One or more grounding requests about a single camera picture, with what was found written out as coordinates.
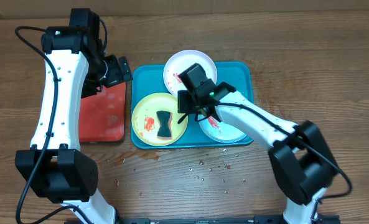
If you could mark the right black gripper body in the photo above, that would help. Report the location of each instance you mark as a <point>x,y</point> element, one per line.
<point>186,106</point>

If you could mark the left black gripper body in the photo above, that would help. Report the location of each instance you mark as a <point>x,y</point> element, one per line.
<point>111,72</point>

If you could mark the green and orange sponge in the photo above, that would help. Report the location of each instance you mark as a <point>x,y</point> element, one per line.
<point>164,119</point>

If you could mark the white plate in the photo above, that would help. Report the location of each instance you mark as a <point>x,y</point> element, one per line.
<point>183,60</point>

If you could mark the yellow-green plate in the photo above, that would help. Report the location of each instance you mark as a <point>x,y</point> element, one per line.
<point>145,122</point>

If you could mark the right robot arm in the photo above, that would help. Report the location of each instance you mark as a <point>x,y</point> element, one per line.
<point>302,162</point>

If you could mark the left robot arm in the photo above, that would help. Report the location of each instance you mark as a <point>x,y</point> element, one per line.
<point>76,67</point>

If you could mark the teal plastic tray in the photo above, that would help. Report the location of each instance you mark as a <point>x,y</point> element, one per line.
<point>148,80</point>

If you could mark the dark red water tray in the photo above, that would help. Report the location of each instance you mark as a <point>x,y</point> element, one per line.
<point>102,116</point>

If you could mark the light blue plate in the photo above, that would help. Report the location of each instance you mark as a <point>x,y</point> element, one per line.
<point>219,131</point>

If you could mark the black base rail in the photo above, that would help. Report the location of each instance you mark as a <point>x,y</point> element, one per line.
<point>199,220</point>

